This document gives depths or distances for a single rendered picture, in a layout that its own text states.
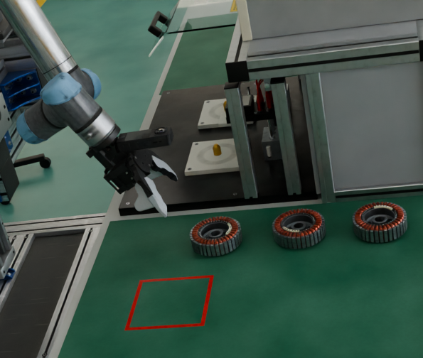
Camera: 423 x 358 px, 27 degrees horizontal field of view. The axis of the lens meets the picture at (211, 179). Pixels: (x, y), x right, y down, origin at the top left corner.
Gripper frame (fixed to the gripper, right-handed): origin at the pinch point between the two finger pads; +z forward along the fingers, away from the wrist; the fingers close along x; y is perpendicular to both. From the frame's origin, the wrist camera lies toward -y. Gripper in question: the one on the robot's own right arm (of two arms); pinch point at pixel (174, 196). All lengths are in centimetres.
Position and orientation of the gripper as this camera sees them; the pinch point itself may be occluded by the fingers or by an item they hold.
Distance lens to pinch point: 190.3
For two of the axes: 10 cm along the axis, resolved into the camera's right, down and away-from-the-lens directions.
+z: 6.4, 6.9, 3.3
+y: -7.6, 5.0, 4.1
